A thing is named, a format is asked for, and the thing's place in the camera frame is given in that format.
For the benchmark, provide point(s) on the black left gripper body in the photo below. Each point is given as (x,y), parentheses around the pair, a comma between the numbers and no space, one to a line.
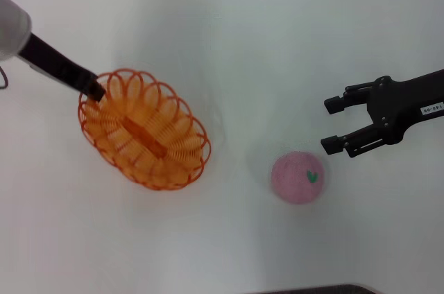
(55,61)

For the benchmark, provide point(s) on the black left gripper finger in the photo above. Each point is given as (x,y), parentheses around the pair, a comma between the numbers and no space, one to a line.
(97,91)

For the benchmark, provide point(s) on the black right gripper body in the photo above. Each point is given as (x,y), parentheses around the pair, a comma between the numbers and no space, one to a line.
(402,103)

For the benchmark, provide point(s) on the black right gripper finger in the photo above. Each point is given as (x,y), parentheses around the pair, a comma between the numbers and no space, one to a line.
(357,141)
(334,105)

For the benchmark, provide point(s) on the orange woven plastic basket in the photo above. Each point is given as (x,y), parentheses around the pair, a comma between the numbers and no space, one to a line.
(145,134)

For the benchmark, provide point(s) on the pink plush peach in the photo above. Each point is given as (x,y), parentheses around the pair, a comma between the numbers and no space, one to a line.
(295,179)

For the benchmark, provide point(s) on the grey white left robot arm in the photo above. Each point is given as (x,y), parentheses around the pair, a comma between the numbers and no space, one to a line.
(12,27)

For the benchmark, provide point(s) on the black robot torso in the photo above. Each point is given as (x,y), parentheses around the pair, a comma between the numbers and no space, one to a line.
(312,290)

